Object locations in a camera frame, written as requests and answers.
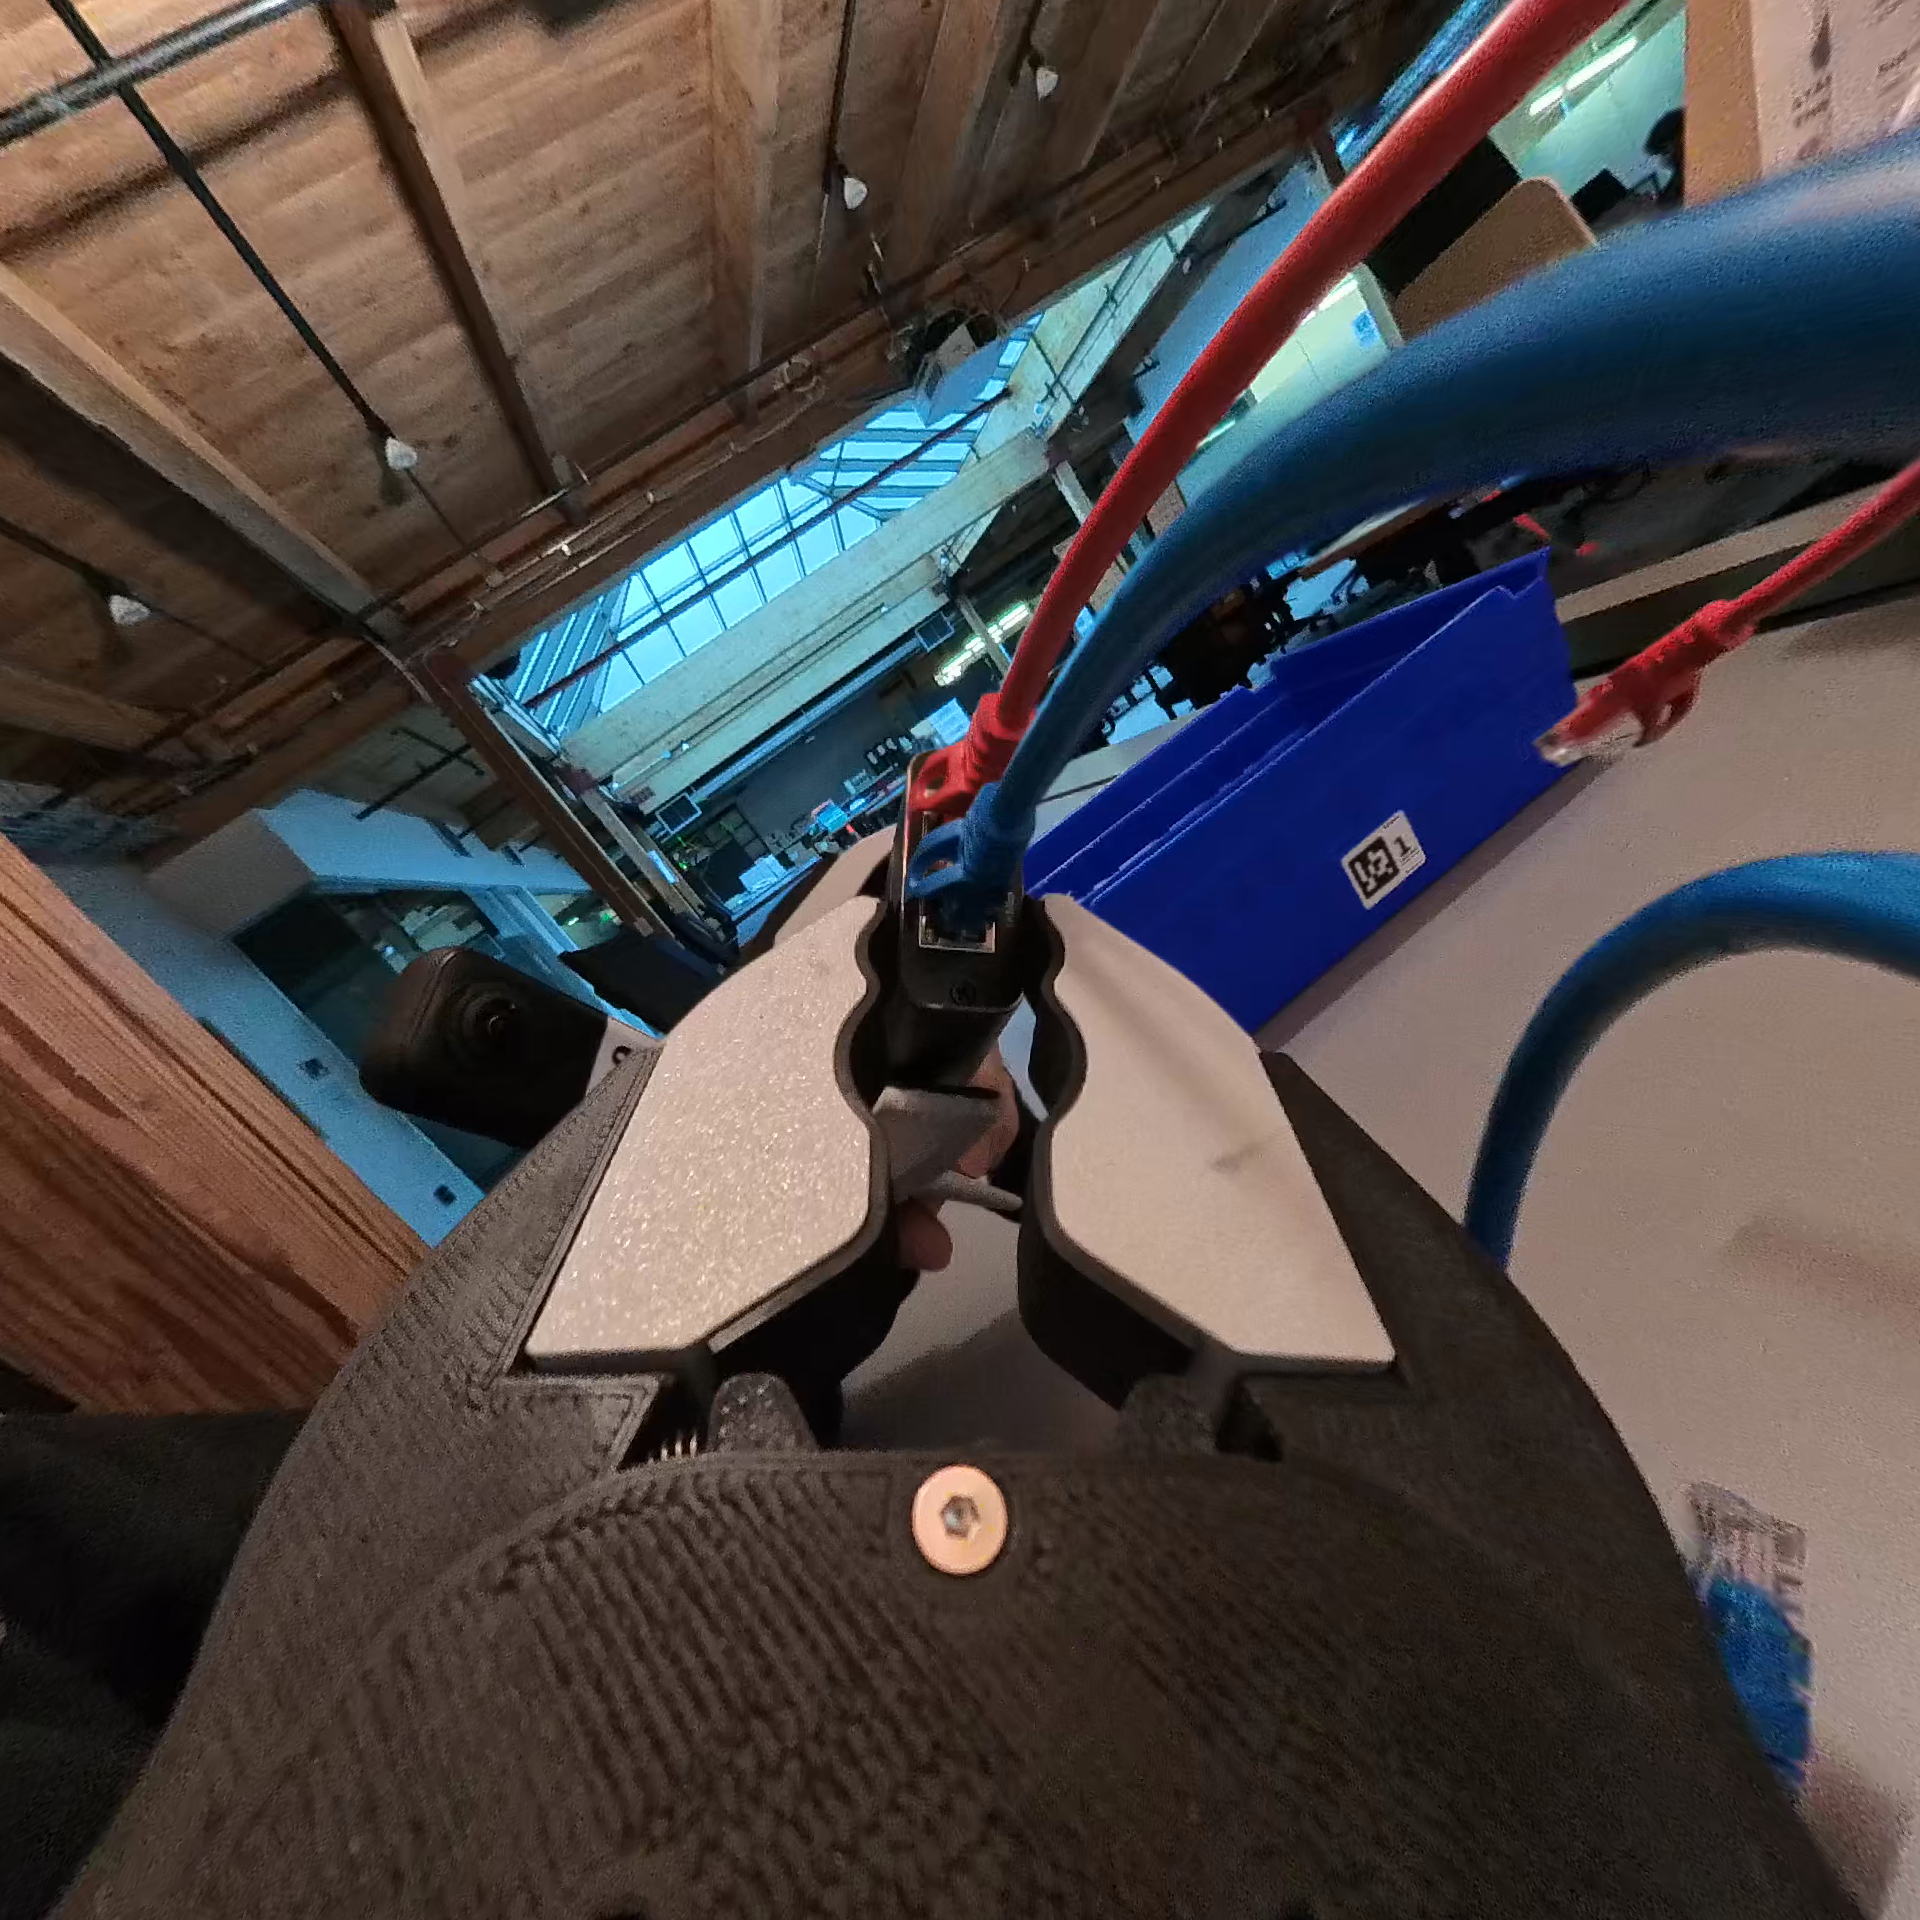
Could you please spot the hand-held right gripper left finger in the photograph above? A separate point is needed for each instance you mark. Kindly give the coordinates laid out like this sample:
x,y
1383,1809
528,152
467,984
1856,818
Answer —
x,y
721,1170

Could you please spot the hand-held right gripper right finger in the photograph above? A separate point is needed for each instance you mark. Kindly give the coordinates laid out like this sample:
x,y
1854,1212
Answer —
x,y
1201,1186

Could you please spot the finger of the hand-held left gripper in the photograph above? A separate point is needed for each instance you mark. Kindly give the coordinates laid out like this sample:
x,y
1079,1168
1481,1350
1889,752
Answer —
x,y
833,886
931,1134

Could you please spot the black network splitter box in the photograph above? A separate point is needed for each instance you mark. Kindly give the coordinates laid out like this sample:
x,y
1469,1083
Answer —
x,y
954,1005

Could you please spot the person's left hand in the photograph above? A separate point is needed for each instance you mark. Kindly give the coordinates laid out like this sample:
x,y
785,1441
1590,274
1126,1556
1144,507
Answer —
x,y
931,1239

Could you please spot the skylight window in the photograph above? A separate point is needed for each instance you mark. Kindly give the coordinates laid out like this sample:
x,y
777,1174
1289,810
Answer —
x,y
721,570

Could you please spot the wooden pillar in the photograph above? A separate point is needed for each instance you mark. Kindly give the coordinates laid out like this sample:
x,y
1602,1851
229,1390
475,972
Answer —
x,y
150,1170

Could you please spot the large blue plastic bin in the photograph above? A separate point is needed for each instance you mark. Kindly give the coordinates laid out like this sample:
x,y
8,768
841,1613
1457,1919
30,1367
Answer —
x,y
1275,810

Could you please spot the pale wooden board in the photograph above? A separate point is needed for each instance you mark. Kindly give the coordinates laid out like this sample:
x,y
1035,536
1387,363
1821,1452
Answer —
x,y
1500,256

